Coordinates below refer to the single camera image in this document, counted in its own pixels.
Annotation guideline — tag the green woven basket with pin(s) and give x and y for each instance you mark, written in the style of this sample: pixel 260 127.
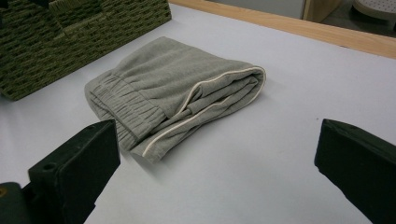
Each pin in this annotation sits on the green woven basket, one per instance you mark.
pixel 62 40

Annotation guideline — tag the white round perforated disc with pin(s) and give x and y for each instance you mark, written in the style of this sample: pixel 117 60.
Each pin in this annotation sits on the white round perforated disc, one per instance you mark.
pixel 378 6

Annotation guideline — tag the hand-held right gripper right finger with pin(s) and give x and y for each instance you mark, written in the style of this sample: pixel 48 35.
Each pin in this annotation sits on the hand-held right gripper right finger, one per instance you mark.
pixel 361 165

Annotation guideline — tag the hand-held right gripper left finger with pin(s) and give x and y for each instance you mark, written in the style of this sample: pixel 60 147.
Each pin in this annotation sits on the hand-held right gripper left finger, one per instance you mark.
pixel 77 168

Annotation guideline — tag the grey pants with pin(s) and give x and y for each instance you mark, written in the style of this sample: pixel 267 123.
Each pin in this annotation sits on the grey pants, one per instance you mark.
pixel 168 81

